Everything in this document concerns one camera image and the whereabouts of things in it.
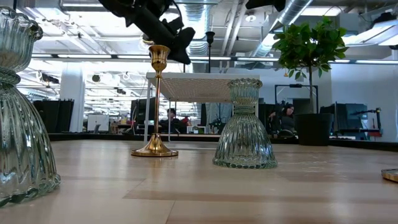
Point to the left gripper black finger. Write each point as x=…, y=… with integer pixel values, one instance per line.
x=180, y=43
x=174, y=24

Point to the gold tall candlestick holder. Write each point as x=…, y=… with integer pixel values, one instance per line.
x=391, y=175
x=155, y=146

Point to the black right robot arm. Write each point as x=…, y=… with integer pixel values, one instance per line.
x=267, y=3

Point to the clear ribbed glass candle holder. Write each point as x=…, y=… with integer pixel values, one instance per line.
x=245, y=140
x=21, y=140

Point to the white perforated metal shelf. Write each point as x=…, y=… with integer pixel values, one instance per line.
x=192, y=87

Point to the person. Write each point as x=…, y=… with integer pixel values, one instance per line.
x=171, y=119
x=287, y=119
x=186, y=120

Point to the black computer monitor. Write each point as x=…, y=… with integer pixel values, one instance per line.
x=141, y=110

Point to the green leafy small tree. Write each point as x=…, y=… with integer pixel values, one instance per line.
x=308, y=43

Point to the black cabinets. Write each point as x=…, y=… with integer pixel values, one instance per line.
x=53, y=116

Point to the black plant pot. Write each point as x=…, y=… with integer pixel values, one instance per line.
x=313, y=129

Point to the dark wide monitor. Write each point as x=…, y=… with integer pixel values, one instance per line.
x=345, y=116

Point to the black tube frame stand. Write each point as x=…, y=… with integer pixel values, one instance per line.
x=295, y=85

